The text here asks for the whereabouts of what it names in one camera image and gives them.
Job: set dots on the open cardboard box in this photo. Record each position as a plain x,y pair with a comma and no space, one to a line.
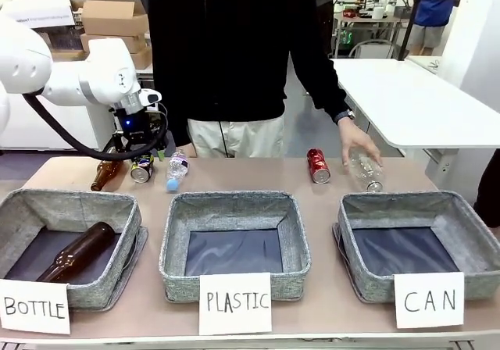
113,18

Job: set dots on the blue-capped plastic water bottle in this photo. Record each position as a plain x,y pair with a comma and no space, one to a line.
176,169

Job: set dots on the person's left forearm black sleeve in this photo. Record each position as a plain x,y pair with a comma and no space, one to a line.
324,84

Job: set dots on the grey chair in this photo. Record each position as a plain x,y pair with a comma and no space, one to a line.
371,48

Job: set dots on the white printed carton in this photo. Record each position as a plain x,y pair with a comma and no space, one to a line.
39,12

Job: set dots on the white side table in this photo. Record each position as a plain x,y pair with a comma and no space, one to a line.
410,100

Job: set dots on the clear capless plastic bottle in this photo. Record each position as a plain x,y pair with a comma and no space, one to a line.
367,172

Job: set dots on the wrist watch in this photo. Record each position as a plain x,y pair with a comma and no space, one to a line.
347,115

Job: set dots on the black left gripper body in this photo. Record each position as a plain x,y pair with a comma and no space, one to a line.
136,125

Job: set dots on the white mug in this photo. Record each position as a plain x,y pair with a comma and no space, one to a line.
378,13

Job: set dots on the paper sign PLASTIC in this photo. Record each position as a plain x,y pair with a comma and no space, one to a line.
235,303

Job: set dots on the background person blue shorts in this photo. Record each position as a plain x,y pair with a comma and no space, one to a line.
431,10

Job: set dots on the paper sign CAN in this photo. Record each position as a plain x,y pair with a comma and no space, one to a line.
429,300

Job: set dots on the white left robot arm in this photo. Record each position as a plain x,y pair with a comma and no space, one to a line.
58,76

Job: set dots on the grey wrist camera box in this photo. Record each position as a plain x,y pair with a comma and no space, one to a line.
150,97

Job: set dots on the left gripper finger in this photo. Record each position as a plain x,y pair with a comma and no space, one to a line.
116,146
161,151

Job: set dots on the red drink can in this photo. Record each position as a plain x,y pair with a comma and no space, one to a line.
318,165

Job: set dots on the background workbench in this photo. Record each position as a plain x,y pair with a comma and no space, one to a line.
371,26

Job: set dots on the dark blue drink can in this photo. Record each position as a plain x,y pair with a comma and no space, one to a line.
141,169

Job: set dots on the dark-clothed person at edge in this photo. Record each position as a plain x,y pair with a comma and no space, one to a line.
489,193

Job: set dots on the person's left hand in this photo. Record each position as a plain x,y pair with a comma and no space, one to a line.
357,141

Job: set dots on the closed flat cardboard box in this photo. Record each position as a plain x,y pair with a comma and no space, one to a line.
129,43

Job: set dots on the grey fabric basket plastic label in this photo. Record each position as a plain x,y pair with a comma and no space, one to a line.
234,209

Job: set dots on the person in black sweater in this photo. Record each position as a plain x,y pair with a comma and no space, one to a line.
226,53

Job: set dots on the grey fabric basket can label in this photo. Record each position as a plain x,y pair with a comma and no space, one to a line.
468,225

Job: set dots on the grey fabric basket bottle label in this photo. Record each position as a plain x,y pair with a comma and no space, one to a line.
117,225

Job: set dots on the paper sign BOTTLE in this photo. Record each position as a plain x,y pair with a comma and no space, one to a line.
34,307

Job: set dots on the black slanted pole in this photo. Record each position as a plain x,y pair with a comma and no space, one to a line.
412,18

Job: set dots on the large brown glass bottle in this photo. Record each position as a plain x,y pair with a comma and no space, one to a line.
78,252

